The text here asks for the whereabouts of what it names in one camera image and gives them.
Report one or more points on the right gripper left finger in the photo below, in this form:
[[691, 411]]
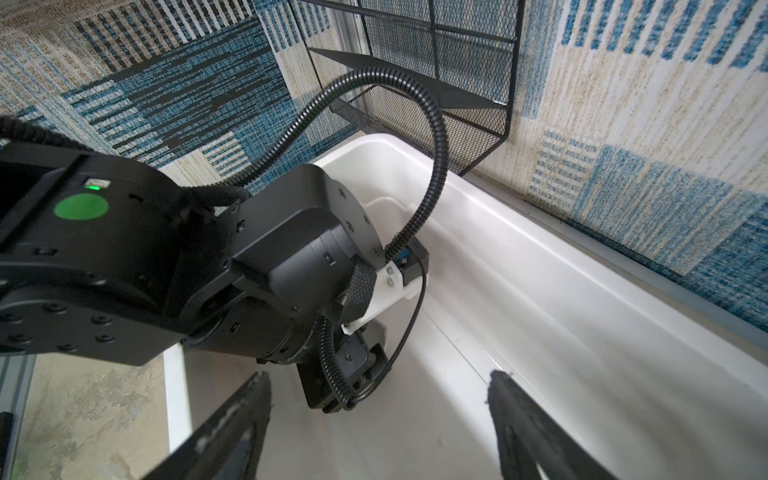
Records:
[[229, 444]]

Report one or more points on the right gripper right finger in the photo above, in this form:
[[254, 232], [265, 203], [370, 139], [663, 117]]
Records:
[[531, 444]]

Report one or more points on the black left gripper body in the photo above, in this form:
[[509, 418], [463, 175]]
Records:
[[361, 358]]

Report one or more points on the white plastic storage bin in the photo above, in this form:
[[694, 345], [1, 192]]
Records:
[[652, 380]]

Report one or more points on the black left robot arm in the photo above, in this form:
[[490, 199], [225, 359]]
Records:
[[107, 258]]

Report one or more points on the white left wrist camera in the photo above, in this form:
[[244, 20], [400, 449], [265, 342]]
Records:
[[401, 278]]

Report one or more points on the black wire shelf rack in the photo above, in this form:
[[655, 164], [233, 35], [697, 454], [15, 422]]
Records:
[[464, 52]]

